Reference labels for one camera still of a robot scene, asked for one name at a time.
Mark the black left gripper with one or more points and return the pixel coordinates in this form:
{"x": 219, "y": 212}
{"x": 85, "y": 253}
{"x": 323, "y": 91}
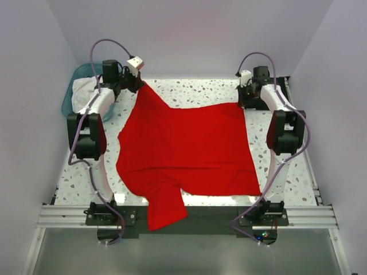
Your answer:
{"x": 136, "y": 83}

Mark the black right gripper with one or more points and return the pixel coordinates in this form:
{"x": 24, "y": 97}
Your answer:
{"x": 245, "y": 97}

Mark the red t shirt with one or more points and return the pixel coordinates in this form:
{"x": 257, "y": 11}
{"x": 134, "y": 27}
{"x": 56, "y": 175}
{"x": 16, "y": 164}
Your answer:
{"x": 167, "y": 151}

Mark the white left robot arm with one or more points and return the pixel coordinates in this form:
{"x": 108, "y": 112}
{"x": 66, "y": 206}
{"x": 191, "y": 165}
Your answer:
{"x": 87, "y": 139}

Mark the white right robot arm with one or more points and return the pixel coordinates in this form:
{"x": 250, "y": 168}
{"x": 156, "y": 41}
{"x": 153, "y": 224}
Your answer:
{"x": 284, "y": 136}

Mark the black folded t shirt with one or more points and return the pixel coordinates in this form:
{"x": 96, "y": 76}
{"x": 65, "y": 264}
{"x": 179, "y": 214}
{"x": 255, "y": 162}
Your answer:
{"x": 281, "y": 81}

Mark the teal plastic laundry basket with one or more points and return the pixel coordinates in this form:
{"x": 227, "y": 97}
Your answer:
{"x": 106, "y": 99}

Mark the white crumpled t shirt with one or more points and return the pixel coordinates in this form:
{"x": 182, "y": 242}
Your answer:
{"x": 82, "y": 89}

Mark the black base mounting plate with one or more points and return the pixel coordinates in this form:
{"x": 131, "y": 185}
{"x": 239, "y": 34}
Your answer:
{"x": 261, "y": 222}

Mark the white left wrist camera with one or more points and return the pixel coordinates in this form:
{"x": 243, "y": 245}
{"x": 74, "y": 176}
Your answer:
{"x": 135, "y": 64}

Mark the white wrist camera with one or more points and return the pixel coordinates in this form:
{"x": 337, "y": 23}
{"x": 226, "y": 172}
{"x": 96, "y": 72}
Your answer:
{"x": 245, "y": 78}
{"x": 135, "y": 64}

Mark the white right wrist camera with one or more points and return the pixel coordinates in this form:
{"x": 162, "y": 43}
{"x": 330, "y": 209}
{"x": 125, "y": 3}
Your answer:
{"x": 245, "y": 78}

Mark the aluminium front frame rail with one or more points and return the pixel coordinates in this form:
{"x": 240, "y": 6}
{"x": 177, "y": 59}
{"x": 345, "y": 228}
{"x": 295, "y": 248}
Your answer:
{"x": 303, "y": 217}

